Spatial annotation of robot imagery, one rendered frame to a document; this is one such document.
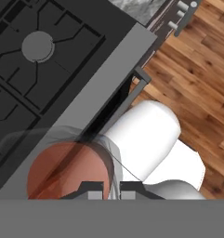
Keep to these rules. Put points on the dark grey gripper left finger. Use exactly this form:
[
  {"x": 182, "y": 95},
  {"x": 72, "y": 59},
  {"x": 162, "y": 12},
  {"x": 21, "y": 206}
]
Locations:
[{"x": 92, "y": 188}]

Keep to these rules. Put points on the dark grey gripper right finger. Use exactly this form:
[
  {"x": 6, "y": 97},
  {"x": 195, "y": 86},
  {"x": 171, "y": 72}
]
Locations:
[{"x": 131, "y": 188}]

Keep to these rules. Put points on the reddish brown round object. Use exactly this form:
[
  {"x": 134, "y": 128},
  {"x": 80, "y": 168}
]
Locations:
[{"x": 54, "y": 167}]

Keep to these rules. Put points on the white rounded object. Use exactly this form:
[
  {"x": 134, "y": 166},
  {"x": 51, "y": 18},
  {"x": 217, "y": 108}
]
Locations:
[{"x": 147, "y": 139}]

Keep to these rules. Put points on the black hob with grey edge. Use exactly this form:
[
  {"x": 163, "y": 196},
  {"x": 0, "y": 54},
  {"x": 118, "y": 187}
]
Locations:
[{"x": 39, "y": 71}]

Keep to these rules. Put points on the dark brown drawer front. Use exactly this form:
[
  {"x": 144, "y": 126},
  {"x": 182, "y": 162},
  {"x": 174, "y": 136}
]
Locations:
[{"x": 160, "y": 32}]

